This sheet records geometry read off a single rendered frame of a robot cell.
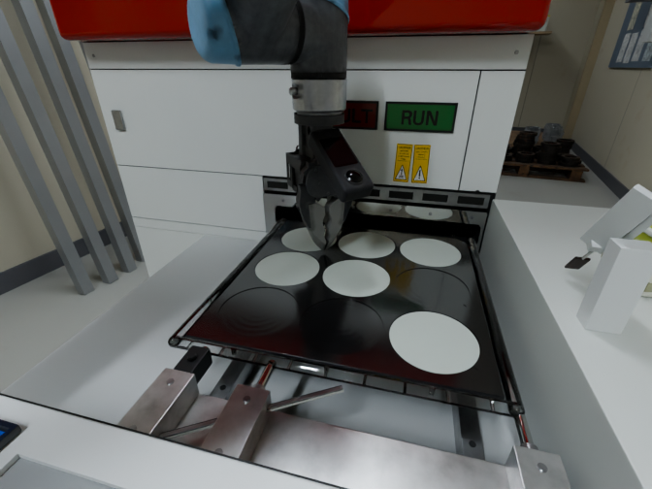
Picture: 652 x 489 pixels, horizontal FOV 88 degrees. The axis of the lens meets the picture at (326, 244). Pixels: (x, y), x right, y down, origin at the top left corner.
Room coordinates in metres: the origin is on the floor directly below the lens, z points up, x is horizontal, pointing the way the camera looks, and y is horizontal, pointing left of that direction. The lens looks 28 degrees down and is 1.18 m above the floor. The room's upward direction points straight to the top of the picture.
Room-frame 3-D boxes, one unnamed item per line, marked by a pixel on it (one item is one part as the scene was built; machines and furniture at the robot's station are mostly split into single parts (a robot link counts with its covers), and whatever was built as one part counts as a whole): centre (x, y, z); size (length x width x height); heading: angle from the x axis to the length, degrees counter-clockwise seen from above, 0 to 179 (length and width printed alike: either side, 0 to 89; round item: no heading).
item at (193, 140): (0.69, 0.09, 1.02); 0.81 x 0.03 x 0.40; 76
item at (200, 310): (0.47, 0.13, 0.90); 0.37 x 0.01 x 0.01; 166
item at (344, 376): (0.25, 0.00, 0.90); 0.38 x 0.01 x 0.01; 76
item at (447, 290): (0.43, -0.04, 0.90); 0.34 x 0.34 x 0.01; 76
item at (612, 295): (0.26, -0.26, 1.03); 0.06 x 0.04 x 0.13; 166
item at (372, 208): (0.63, -0.08, 0.89); 0.44 x 0.02 x 0.10; 76
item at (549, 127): (5.63, -3.25, 0.20); 1.33 x 0.92 x 0.39; 157
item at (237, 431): (0.18, 0.08, 0.89); 0.08 x 0.03 x 0.03; 166
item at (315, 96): (0.51, 0.01, 1.14); 0.08 x 0.08 x 0.05
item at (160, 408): (0.20, 0.16, 0.89); 0.08 x 0.03 x 0.03; 166
